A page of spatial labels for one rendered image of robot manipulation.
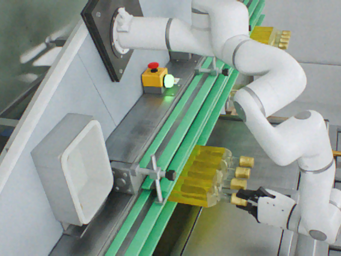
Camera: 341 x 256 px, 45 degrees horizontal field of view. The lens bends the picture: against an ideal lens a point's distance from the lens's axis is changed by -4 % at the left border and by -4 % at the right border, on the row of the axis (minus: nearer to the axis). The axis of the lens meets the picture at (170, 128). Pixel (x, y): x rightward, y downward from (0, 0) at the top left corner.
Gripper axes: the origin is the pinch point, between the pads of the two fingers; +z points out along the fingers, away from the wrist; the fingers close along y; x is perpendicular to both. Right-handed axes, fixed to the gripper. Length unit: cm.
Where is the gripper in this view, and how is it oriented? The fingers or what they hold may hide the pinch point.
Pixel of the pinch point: (243, 199)
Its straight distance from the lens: 125.1
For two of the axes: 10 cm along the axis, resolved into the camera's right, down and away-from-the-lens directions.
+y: -1.1, -8.3, -5.4
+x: -5.7, 5.0, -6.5
